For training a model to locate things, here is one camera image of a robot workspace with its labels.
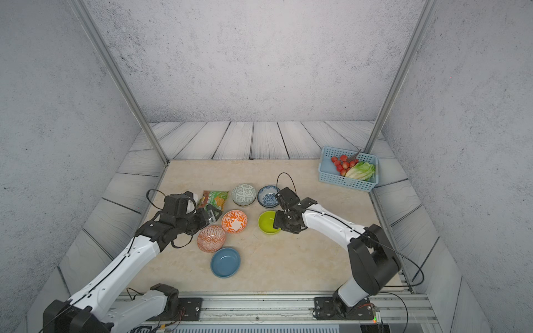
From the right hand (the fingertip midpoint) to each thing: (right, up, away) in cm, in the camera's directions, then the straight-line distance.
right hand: (279, 226), depth 86 cm
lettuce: (+44, +23, +22) cm, 54 cm away
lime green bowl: (-6, -1, +10) cm, 12 cm away
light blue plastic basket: (+26, +21, +21) cm, 39 cm away
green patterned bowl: (-17, +11, +16) cm, 26 cm away
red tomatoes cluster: (+35, +26, +26) cm, 51 cm away
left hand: (-24, +5, -6) cm, 25 cm away
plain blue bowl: (-22, -14, -2) cm, 26 cm away
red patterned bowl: (-29, -6, +4) cm, 30 cm away
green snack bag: (-31, +10, +15) cm, 36 cm away
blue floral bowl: (-6, +10, +16) cm, 20 cm away
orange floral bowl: (-20, 0, +8) cm, 22 cm away
